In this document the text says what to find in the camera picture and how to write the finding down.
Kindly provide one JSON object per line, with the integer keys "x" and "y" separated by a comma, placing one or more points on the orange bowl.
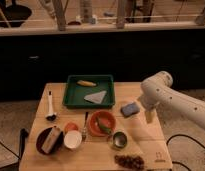
{"x": 106, "y": 119}

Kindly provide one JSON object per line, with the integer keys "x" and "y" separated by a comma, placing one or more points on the white handled ladle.
{"x": 51, "y": 116}

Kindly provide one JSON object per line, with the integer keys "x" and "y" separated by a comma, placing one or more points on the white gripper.
{"x": 149, "y": 104}

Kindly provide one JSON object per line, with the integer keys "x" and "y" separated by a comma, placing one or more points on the grey folded cloth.
{"x": 96, "y": 98}

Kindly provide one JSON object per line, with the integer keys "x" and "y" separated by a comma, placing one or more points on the dark fork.
{"x": 84, "y": 127}

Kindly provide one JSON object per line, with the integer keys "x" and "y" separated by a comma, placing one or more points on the green plastic tray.
{"x": 74, "y": 95}

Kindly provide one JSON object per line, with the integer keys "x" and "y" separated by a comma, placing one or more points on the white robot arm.
{"x": 156, "y": 90}

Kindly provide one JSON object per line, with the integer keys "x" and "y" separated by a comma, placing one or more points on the dark round plate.
{"x": 42, "y": 137}

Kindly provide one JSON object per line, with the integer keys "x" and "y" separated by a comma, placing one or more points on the small orange cup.
{"x": 70, "y": 126}

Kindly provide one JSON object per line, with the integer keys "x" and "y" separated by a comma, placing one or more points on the yellow corn cob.
{"x": 86, "y": 83}

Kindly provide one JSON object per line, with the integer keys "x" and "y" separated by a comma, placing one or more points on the green chili pepper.
{"x": 103, "y": 128}

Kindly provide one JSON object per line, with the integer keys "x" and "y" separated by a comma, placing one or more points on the small metal cup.
{"x": 119, "y": 139}

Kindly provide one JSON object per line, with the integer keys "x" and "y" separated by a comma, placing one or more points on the white bowl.
{"x": 72, "y": 139}

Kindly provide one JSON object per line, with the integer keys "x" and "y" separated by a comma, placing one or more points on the blue sponge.
{"x": 130, "y": 109}

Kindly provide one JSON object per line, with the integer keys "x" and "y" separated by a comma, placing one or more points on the beige block on plate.
{"x": 51, "y": 142}

